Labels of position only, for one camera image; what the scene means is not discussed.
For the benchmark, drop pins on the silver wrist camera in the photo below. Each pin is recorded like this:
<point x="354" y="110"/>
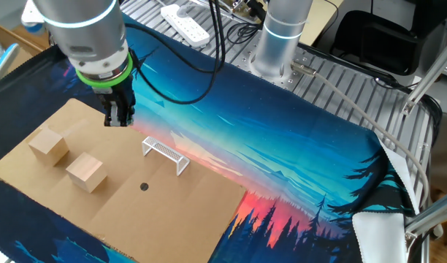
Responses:
<point x="31" y="14"/>

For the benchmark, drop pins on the brown cardboard sheet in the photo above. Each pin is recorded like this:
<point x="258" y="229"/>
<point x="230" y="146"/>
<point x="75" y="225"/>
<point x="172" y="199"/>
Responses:
<point x="154" y="226"/>

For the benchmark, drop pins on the blue white tool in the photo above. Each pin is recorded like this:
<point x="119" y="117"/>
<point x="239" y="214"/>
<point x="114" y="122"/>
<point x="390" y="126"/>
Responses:
<point x="6" y="60"/>

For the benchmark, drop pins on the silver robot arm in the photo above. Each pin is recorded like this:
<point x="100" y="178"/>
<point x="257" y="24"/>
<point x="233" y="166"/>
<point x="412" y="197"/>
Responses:
<point x="84" y="36"/>

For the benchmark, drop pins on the aluminium frame post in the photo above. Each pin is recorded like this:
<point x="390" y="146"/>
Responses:
<point x="431" y="75"/>
<point x="433" y="218"/>

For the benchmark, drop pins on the light wooden cube block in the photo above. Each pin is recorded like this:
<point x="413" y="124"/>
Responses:
<point x="85" y="171"/>
<point x="48" y="146"/>

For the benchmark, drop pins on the forest sunset printed cloth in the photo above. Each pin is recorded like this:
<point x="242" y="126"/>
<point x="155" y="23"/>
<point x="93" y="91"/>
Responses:
<point x="282" y="153"/>

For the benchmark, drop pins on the black round mark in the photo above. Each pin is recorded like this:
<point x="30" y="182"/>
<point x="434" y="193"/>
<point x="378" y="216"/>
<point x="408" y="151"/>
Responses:
<point x="144" y="186"/>

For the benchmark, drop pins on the white power strip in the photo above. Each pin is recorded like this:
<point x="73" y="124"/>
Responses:
<point x="187" y="25"/>

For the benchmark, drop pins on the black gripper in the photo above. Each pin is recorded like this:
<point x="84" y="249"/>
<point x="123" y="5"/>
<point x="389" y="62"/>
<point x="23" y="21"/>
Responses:
<point x="117" y="93"/>

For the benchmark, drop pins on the brown cardboard box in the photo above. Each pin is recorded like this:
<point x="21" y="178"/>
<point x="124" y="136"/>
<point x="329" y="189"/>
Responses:
<point x="24" y="55"/>

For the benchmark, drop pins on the white mesh toy goal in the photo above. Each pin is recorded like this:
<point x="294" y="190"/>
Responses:
<point x="165" y="148"/>

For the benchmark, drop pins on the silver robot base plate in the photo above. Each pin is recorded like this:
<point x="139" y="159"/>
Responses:
<point x="298" y="78"/>

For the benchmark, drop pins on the beige desk top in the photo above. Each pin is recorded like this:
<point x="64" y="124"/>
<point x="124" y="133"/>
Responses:
<point x="324" y="18"/>

